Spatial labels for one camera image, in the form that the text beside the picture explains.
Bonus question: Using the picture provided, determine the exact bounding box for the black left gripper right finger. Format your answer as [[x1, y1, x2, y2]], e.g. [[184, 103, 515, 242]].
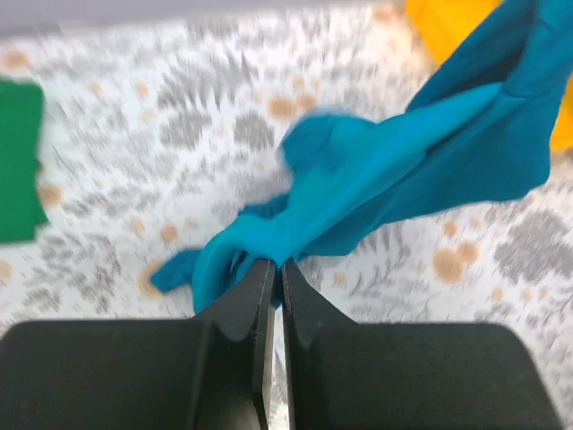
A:
[[281, 262, 561, 429]]

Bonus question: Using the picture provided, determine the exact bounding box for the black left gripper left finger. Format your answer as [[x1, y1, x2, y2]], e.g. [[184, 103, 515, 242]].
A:
[[1, 260, 276, 429]]

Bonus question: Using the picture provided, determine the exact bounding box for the blue t shirt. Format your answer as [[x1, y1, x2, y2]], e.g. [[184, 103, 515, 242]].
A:
[[150, 1, 572, 311]]

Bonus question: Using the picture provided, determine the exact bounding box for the floral patterned table mat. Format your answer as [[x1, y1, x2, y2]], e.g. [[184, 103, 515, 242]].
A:
[[1, 4, 572, 349]]

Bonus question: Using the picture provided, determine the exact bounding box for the green folded t shirt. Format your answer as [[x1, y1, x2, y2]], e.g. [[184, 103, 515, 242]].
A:
[[1, 79, 47, 244]]

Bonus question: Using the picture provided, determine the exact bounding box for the yellow plastic bin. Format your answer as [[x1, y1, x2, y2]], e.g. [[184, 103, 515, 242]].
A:
[[405, 0, 572, 152]]

